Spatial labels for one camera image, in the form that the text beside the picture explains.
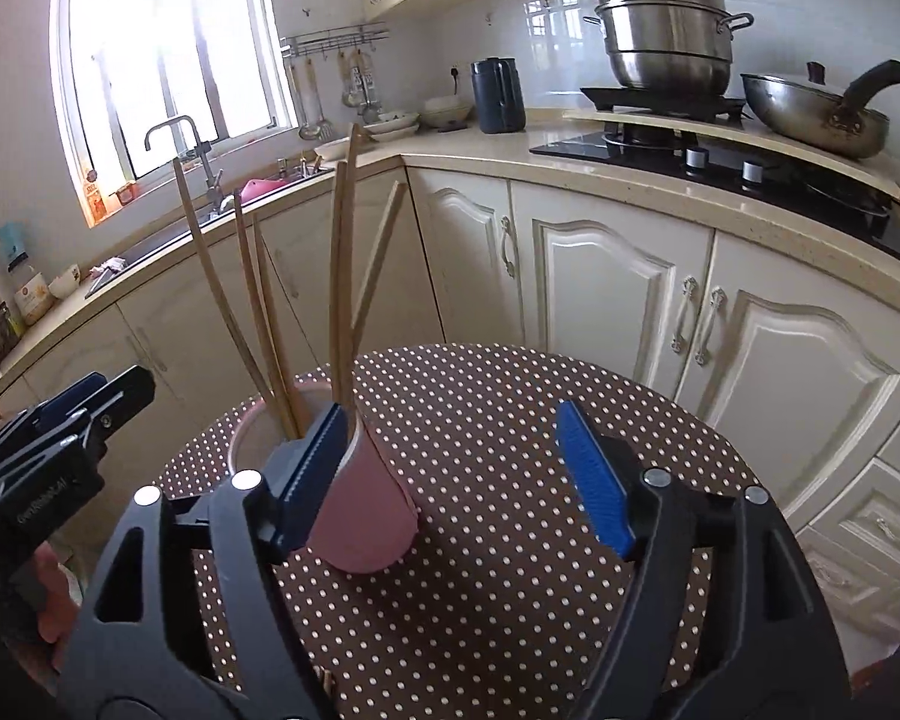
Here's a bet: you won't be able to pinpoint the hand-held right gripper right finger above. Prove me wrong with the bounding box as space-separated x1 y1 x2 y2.
555 400 852 720

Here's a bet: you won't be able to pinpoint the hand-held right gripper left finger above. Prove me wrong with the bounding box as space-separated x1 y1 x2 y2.
56 401 346 720

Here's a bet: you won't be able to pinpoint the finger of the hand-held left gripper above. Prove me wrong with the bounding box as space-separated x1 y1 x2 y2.
0 366 156 496
0 373 107 451

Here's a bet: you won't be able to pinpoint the pink cylindrical chopstick holder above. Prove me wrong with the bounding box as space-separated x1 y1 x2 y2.
229 382 419 572

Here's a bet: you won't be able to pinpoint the bundle of wooden chopsticks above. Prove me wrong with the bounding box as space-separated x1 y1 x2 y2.
172 122 407 440

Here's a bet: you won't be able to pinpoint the hanging kitchen utensils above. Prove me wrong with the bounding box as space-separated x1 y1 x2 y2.
341 52 380 121

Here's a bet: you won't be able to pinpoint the person's left hand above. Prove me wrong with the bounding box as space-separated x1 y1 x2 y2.
34 544 83 672

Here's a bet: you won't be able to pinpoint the clear jar with label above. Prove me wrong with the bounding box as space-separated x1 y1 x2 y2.
11 259 53 327

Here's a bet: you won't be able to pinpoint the brown polka dot tablecloth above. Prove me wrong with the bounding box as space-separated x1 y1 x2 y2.
154 343 777 720

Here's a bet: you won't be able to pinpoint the steel kitchen sink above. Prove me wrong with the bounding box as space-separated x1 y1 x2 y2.
85 161 338 297

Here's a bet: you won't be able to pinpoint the cream base kitchen cabinets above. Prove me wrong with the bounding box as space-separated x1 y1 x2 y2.
0 157 900 676

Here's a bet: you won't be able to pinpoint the steel kitchen faucet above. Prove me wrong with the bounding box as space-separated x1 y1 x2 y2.
145 115 226 215

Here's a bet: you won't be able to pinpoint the hanging steel ladle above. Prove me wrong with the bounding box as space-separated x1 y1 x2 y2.
298 60 331 140

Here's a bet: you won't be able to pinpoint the white framed window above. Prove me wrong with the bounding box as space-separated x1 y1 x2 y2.
49 0 297 230

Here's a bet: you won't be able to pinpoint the black gas stove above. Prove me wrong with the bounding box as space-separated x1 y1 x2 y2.
529 86 900 275

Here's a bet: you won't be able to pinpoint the stack of white plates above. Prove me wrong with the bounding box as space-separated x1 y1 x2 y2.
364 111 421 142

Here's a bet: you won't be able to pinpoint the dark blue kettle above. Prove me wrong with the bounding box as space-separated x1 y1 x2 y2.
471 57 527 134

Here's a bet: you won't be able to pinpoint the white deep bowl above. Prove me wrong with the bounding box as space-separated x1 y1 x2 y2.
422 95 472 128

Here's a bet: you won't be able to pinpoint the steel wok with lid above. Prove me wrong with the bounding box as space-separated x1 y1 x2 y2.
741 60 900 160

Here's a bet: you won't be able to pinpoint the stainless steel steamer pot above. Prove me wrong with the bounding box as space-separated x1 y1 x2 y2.
583 0 755 96

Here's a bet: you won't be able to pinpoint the steel wall utensil rack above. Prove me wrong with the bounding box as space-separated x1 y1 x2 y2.
280 22 389 59

